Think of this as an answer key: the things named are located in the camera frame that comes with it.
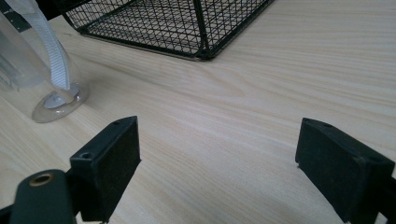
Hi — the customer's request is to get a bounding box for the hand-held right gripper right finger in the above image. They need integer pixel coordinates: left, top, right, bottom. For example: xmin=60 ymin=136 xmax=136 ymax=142
xmin=294 ymin=117 xmax=396 ymax=224

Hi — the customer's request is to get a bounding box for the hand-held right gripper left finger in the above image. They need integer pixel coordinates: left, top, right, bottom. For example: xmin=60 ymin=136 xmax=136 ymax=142
xmin=69 ymin=115 xmax=142 ymax=224

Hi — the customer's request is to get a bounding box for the clear plastic cup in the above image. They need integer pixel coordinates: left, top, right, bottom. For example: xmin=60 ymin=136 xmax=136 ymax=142
xmin=0 ymin=0 xmax=92 ymax=124

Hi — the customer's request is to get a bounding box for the white woven strap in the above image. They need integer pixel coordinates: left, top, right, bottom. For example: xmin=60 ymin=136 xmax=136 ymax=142
xmin=4 ymin=0 xmax=72 ymax=91

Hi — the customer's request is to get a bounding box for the black wire mesh basket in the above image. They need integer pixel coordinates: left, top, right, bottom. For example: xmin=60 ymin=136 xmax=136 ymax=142
xmin=59 ymin=0 xmax=276 ymax=62

